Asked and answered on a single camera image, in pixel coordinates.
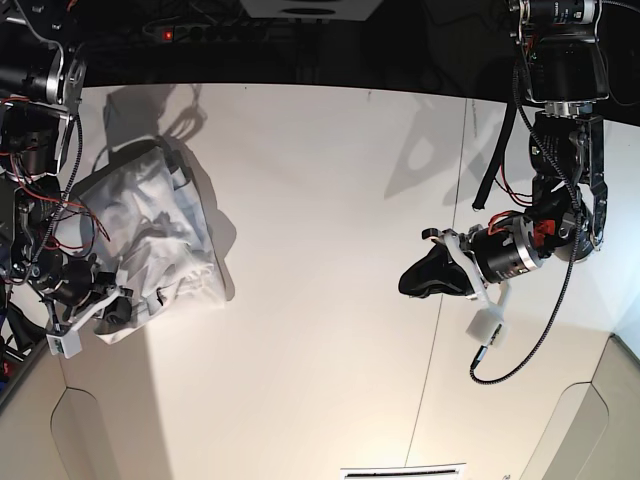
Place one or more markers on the white device behind table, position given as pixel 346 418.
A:
pixel 349 10

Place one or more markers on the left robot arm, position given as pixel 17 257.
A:
pixel 549 158

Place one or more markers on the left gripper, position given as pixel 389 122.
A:
pixel 501 251

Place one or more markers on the black power strip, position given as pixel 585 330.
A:
pixel 244 32

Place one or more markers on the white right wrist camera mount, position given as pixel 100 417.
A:
pixel 63 337

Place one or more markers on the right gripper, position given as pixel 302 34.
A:
pixel 74 281

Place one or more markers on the white t-shirt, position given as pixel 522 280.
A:
pixel 159 245

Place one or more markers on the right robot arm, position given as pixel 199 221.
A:
pixel 47 237

